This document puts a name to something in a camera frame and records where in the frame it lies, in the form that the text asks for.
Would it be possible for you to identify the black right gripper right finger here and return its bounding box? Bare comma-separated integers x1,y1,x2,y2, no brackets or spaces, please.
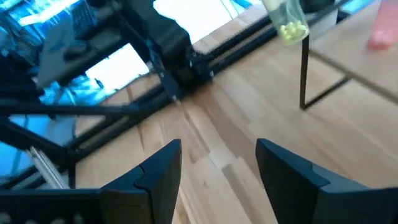
256,138,398,224

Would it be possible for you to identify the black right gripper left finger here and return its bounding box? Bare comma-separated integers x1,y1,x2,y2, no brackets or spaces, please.
0,139,183,224

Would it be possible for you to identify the green pill bottle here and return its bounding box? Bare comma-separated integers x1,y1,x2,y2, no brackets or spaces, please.
261,0,310,47

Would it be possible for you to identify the salmon pill bottle white cap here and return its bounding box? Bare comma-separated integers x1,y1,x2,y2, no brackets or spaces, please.
368,0,398,50

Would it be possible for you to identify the grey desk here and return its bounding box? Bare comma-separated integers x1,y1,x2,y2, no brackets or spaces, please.
36,17,125,90

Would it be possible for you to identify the black keyboard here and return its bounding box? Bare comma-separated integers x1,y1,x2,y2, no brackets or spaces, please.
70,0,105,37

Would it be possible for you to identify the silver bracket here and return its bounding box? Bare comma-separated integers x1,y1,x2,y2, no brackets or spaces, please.
29,146,70,190

